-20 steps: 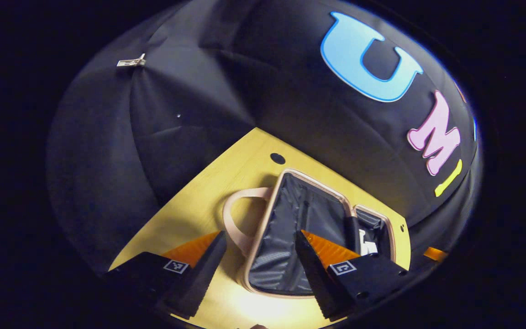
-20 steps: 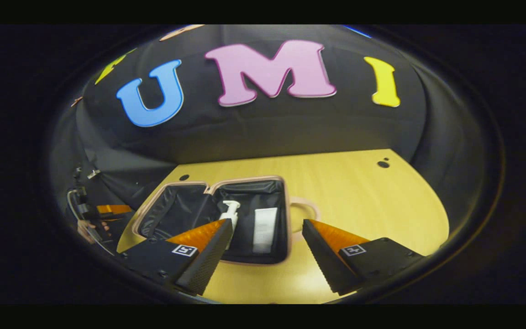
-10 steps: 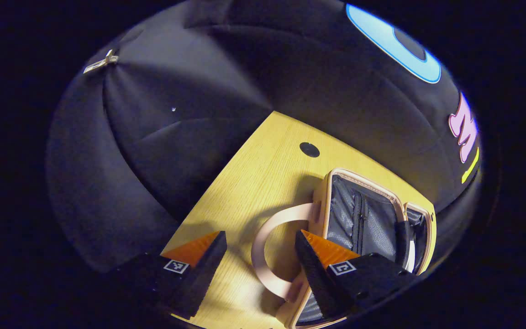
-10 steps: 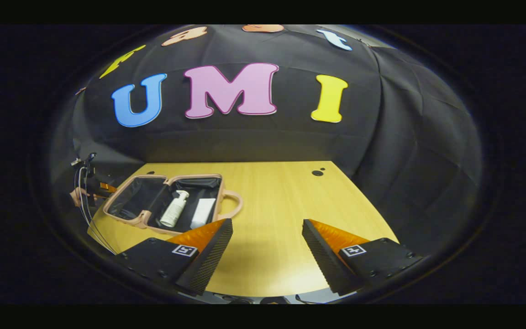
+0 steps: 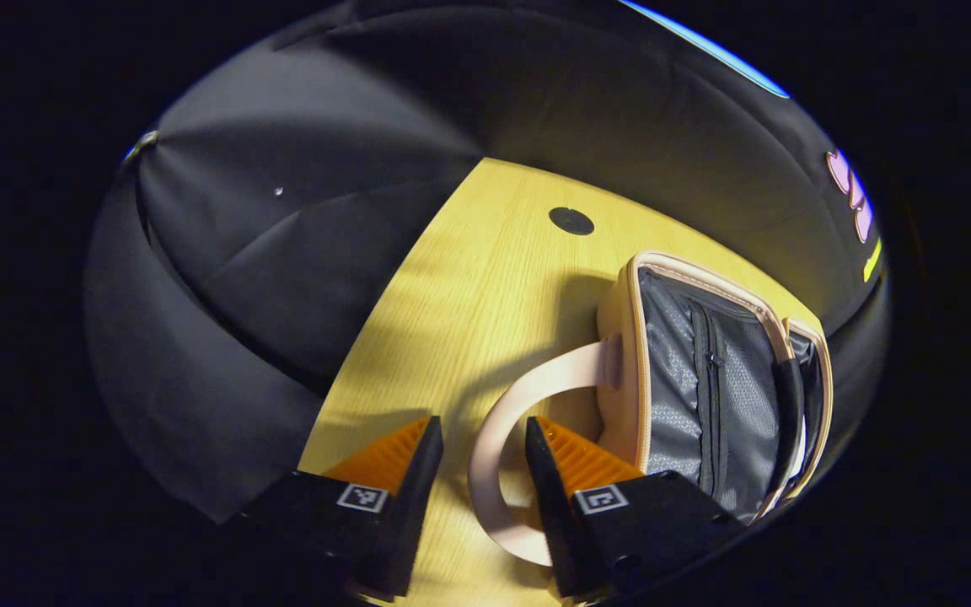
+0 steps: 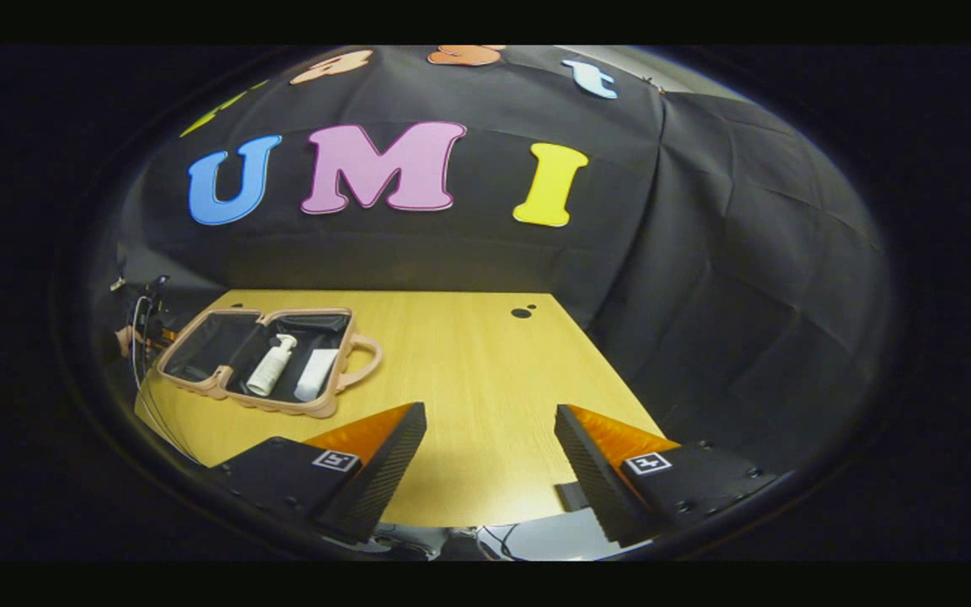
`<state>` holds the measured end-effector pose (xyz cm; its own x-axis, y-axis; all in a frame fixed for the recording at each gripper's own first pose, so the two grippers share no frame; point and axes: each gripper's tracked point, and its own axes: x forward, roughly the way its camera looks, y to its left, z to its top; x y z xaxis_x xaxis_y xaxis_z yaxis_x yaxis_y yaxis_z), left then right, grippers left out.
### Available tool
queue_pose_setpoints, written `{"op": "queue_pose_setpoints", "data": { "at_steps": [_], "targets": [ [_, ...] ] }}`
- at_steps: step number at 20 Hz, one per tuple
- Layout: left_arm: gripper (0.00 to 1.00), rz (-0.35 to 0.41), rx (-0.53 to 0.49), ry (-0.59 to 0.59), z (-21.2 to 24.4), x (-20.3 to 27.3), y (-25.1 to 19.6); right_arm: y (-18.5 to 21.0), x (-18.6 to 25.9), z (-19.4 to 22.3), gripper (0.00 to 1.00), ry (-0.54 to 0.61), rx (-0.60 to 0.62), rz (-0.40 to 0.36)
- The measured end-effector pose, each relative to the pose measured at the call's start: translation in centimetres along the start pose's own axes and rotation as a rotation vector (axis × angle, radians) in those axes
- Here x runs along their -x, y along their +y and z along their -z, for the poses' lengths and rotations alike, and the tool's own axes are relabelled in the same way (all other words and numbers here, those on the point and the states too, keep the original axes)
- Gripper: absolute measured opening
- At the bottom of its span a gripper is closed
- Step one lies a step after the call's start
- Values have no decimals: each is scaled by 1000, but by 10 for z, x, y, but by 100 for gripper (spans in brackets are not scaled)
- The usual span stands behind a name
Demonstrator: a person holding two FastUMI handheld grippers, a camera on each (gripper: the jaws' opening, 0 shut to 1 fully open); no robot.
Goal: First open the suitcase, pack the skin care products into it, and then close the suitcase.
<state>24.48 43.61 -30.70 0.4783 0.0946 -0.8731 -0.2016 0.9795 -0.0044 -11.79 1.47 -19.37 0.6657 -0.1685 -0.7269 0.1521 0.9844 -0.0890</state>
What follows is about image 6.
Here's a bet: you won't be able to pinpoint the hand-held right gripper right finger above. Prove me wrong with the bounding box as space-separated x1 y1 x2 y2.
555 405 790 547

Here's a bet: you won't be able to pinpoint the white squeeze tube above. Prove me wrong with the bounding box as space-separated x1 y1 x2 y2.
294 348 341 403

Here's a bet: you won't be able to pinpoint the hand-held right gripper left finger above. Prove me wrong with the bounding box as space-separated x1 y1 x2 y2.
203 402 427 545

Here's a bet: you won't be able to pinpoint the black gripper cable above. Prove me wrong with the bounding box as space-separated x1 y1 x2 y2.
126 291 200 465

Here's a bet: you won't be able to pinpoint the pink suitcase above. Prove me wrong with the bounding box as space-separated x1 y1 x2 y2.
155 308 384 419

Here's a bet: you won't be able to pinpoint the black backdrop cloth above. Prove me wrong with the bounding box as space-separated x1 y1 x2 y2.
94 46 895 473

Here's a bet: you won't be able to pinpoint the white pump bottle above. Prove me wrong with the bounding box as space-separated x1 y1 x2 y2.
246 334 298 397

